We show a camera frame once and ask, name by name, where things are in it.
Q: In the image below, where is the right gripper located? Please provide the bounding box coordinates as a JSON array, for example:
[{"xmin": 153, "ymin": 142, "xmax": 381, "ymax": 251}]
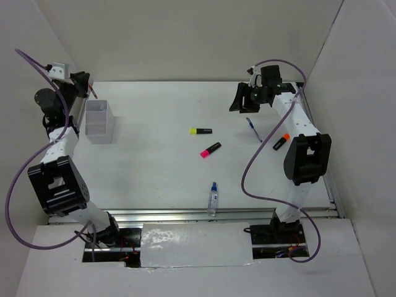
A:
[{"xmin": 230, "ymin": 82, "xmax": 269, "ymax": 113}]

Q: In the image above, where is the dark blue pen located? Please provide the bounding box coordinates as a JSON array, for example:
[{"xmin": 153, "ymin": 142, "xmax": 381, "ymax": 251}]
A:
[{"xmin": 246, "ymin": 117, "xmax": 263, "ymax": 143}]

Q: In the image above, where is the red gel pen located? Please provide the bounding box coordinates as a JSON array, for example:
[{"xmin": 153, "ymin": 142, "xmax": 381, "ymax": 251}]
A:
[{"xmin": 88, "ymin": 83, "xmax": 98, "ymax": 99}]

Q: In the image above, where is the orange highlighter marker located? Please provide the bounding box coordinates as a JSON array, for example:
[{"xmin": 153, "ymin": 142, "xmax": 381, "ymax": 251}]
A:
[{"xmin": 273, "ymin": 133, "xmax": 290, "ymax": 151}]

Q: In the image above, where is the small blue spray bottle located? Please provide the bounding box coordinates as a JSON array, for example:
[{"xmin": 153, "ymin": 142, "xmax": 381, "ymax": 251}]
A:
[{"xmin": 207, "ymin": 182, "xmax": 218, "ymax": 217}]

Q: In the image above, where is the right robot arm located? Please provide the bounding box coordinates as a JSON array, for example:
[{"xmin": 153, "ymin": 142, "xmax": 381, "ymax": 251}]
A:
[{"xmin": 229, "ymin": 65, "xmax": 332, "ymax": 243}]

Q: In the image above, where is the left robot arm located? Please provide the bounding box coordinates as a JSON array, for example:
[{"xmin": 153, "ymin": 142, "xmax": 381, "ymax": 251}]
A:
[{"xmin": 27, "ymin": 72, "xmax": 122, "ymax": 248}]

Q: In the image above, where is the white pen holder container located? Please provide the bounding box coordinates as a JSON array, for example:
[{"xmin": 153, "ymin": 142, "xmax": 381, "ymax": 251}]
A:
[{"xmin": 85, "ymin": 100, "xmax": 115, "ymax": 144}]

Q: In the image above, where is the yellow highlighter marker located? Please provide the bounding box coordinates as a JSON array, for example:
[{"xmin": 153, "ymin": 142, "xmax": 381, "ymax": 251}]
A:
[{"xmin": 189, "ymin": 127, "xmax": 213, "ymax": 135}]

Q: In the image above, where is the pink highlighter marker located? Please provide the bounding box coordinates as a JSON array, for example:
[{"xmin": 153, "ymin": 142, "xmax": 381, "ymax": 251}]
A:
[{"xmin": 200, "ymin": 142, "xmax": 222, "ymax": 158}]

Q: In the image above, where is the white foil cover sheet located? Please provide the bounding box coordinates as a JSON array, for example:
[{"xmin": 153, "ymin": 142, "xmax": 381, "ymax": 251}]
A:
[{"xmin": 140, "ymin": 222, "xmax": 253, "ymax": 268}]

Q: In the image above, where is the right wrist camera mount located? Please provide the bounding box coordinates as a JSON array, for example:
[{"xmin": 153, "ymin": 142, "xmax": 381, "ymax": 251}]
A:
[{"xmin": 247, "ymin": 66, "xmax": 261, "ymax": 87}]

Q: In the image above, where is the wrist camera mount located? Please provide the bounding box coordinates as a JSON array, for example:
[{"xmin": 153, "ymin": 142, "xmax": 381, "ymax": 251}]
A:
[
  {"xmin": 45, "ymin": 62, "xmax": 71, "ymax": 80},
  {"xmin": 247, "ymin": 66, "xmax": 261, "ymax": 87}
]

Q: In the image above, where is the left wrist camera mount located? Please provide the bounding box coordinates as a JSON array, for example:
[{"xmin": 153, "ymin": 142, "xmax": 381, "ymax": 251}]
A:
[{"xmin": 45, "ymin": 62, "xmax": 71, "ymax": 80}]

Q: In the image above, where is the aluminium front rail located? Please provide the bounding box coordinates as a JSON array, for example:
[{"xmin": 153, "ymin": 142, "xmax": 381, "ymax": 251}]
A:
[{"xmin": 48, "ymin": 205, "xmax": 338, "ymax": 225}]

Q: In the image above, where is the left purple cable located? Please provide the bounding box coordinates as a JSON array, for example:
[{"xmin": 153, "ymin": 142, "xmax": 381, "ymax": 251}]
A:
[{"xmin": 4, "ymin": 48, "xmax": 97, "ymax": 264}]

